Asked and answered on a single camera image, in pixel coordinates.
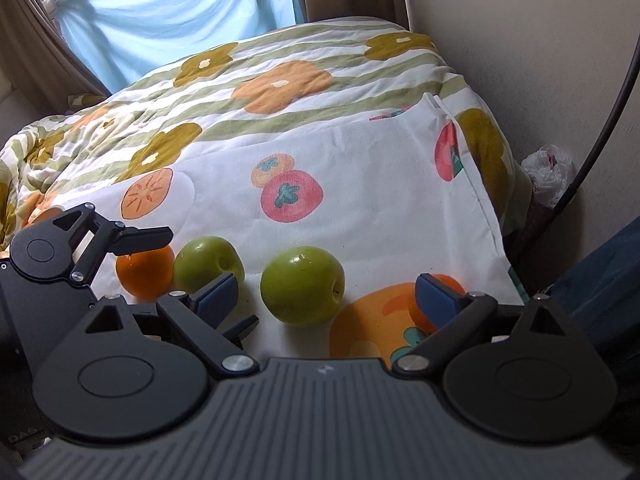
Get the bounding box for green apple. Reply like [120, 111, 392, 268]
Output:
[173, 236, 246, 297]
[259, 245, 346, 328]

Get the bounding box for white plastic bag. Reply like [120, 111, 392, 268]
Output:
[520, 144, 579, 211]

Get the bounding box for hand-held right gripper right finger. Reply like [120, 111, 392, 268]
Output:
[392, 274, 572, 377]

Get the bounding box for black curved pole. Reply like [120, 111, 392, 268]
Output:
[510, 35, 640, 267]

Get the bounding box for small tangerine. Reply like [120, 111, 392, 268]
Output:
[409, 273, 467, 335]

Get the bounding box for large orange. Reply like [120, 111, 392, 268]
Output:
[115, 246, 176, 303]

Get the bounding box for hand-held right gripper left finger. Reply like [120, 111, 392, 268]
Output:
[82, 272, 259, 380]

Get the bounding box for floral striped quilt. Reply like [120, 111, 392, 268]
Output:
[0, 16, 535, 261]

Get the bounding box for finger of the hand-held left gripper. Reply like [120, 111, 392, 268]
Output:
[221, 313, 260, 349]
[50, 203, 174, 287]

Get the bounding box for grey headboard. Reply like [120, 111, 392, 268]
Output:
[0, 67, 71, 147]

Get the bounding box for light blue curtain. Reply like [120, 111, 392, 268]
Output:
[52, 0, 307, 97]

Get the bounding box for white fruit print cloth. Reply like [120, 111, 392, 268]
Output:
[47, 92, 527, 361]

